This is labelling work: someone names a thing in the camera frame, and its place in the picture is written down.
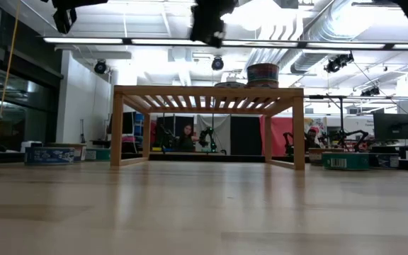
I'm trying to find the colourful poster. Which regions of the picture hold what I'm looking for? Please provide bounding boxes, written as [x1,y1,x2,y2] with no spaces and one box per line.
[302,116,329,137]

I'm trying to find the silver air duct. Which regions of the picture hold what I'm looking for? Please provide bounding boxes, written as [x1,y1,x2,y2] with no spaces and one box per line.
[288,0,378,75]

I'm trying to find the overhead light bar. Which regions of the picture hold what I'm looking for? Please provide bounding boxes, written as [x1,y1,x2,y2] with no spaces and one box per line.
[42,36,408,51]

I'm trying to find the blue storage bins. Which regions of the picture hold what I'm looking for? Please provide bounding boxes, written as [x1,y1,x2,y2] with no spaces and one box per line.
[134,112,145,137]

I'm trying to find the person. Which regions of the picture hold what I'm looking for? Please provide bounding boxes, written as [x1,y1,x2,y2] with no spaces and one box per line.
[177,123,200,153]

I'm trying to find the white fabric backdrop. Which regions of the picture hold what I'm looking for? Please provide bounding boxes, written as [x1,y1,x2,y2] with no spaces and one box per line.
[195,114,232,155]

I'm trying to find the black metal table frame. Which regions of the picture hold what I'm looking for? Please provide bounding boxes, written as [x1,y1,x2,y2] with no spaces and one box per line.
[0,148,408,174]

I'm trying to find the black ceiling spotlight cluster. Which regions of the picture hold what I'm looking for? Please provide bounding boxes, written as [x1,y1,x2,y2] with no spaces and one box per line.
[323,51,356,74]

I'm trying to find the black fabric backdrop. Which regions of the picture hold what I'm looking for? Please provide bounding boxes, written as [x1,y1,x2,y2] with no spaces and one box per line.
[229,115,261,156]

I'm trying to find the white box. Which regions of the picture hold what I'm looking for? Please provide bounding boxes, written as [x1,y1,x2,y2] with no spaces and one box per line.
[20,140,44,154]

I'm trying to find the red fabric backdrop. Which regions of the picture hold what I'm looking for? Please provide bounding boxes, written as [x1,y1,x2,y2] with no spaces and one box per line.
[259,115,294,157]

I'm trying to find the black background monitor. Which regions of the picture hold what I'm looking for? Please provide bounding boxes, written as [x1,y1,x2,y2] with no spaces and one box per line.
[108,111,137,135]
[373,112,408,141]

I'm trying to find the wooden slatted shelf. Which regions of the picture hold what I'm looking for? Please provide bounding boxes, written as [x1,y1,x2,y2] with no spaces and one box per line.
[110,84,306,171]

